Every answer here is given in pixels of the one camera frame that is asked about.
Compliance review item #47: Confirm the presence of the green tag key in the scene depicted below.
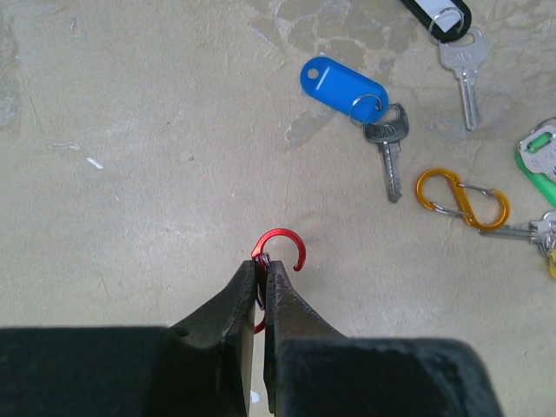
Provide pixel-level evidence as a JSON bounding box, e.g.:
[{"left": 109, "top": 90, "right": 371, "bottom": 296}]
[{"left": 514, "top": 116, "right": 555, "bottom": 208}]

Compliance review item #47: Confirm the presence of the black tag key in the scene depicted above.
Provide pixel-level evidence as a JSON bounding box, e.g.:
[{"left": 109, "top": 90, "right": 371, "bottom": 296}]
[{"left": 401, "top": 0, "right": 488, "bottom": 131}]

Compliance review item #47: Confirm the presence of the yellow tag key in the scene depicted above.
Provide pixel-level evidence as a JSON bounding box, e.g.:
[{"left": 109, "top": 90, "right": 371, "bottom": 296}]
[{"left": 478, "top": 210, "right": 555, "bottom": 279}]

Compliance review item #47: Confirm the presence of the red S carabiner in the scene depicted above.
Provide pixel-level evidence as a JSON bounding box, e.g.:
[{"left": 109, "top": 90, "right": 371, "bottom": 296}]
[{"left": 250, "top": 228, "right": 307, "bottom": 334}]

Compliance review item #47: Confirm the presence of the blue tag key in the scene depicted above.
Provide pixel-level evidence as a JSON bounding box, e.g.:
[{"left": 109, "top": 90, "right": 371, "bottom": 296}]
[{"left": 300, "top": 56, "right": 409, "bottom": 203}]

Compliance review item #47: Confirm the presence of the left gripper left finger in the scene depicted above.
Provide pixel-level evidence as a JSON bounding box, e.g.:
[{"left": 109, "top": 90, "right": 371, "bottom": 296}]
[{"left": 172, "top": 261, "right": 256, "bottom": 416}]

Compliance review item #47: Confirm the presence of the orange S carabiner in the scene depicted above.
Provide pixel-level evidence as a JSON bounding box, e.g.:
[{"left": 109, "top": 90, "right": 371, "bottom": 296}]
[{"left": 415, "top": 168, "right": 511, "bottom": 231}]

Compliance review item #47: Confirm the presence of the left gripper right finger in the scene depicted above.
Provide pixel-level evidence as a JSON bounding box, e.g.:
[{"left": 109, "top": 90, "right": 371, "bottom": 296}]
[{"left": 263, "top": 262, "right": 346, "bottom": 413}]

